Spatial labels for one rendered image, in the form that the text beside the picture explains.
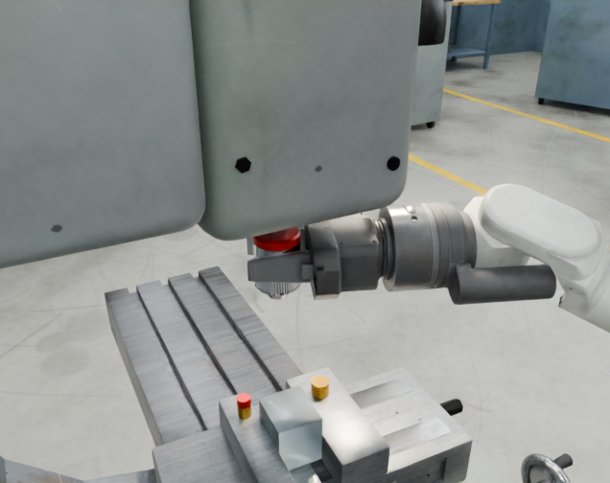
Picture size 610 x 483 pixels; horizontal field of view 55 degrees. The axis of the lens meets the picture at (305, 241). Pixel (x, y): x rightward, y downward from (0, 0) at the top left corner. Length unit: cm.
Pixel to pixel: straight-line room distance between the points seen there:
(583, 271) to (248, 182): 32
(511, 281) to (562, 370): 203
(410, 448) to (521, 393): 172
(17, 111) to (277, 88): 17
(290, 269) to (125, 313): 59
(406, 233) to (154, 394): 50
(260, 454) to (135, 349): 41
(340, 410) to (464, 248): 25
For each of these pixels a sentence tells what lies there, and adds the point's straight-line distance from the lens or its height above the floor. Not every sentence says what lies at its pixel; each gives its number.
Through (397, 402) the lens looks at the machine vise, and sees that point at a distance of 79.
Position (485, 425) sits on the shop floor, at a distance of 226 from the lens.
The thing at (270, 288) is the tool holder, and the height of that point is 122.
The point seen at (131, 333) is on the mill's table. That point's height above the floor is 93.
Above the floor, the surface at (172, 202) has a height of 137.
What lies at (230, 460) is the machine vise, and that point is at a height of 100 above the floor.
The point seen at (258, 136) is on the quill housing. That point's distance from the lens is 42.
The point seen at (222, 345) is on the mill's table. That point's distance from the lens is 99.
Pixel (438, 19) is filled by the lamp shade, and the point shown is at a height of 145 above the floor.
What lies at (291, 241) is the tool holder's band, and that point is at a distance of 56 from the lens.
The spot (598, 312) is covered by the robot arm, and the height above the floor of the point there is 121.
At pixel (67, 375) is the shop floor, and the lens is 255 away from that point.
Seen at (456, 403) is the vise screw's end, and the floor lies 98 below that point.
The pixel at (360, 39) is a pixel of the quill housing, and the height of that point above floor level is 146.
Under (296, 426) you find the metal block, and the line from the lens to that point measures 65.
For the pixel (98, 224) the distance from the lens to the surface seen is 39.
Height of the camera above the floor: 152
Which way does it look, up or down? 27 degrees down
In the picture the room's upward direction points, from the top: straight up
